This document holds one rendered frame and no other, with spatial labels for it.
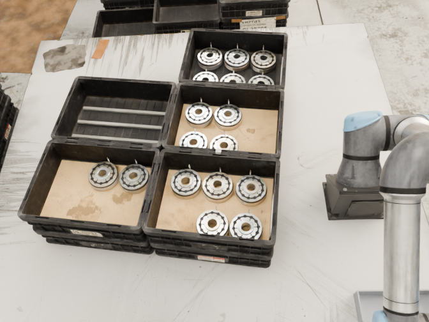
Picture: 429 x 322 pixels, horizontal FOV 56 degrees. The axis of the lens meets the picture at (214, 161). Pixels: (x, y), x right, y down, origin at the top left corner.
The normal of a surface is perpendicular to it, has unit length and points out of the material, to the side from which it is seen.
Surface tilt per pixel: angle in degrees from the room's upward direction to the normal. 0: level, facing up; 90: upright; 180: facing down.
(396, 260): 50
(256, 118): 0
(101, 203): 0
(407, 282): 35
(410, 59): 0
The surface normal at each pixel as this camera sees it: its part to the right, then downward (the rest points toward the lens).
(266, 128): -0.06, -0.53
